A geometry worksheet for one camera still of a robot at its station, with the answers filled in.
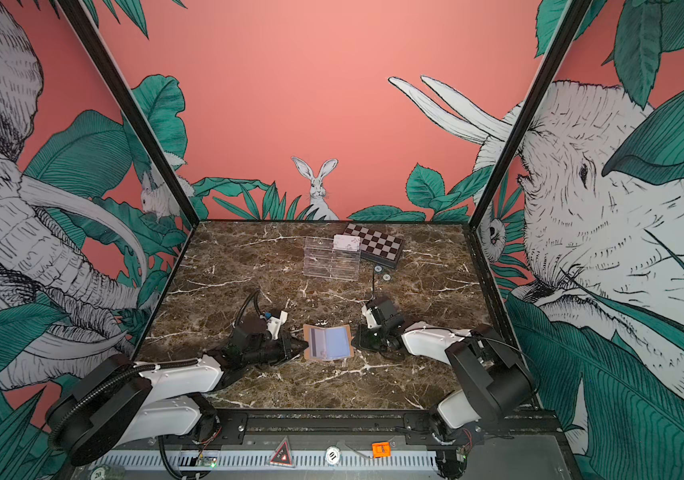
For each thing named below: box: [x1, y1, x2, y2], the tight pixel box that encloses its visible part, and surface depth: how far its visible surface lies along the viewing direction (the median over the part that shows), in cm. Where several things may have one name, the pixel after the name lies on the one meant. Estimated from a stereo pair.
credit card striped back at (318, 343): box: [310, 328, 327, 358], surface depth 88 cm
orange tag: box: [372, 442, 391, 458], surface depth 71 cm
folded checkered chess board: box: [343, 223, 405, 269], surface depth 112 cm
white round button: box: [325, 446, 341, 465], surface depth 71 cm
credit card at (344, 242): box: [333, 234, 361, 252], surface depth 105 cm
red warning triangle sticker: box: [268, 435, 296, 468], surface depth 71 cm
